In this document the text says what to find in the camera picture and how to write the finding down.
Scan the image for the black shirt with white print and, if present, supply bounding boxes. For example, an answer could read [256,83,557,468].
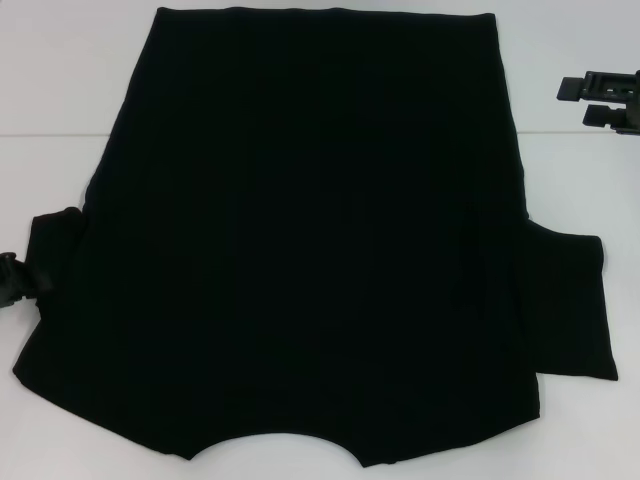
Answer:
[12,4,619,455]

